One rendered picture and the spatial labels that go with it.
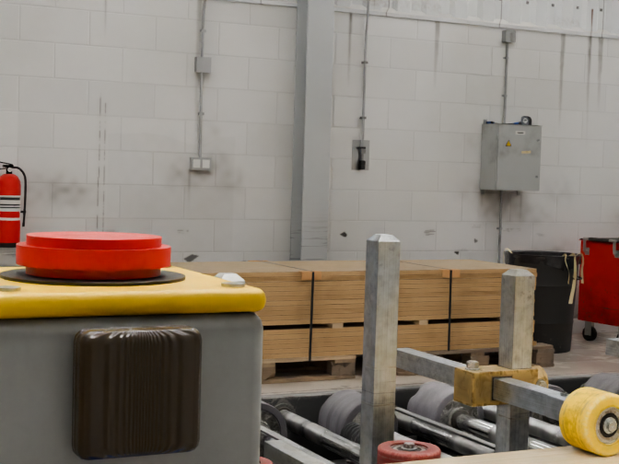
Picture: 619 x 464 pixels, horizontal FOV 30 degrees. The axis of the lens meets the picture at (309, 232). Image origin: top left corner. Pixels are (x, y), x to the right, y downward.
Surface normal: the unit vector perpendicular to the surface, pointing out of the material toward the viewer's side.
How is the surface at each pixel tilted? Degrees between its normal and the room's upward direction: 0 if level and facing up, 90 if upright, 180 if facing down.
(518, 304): 90
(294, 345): 90
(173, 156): 90
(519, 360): 90
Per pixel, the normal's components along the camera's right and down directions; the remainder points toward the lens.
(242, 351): 0.44, 0.06
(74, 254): -0.04, 0.05
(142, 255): 0.73, 0.06
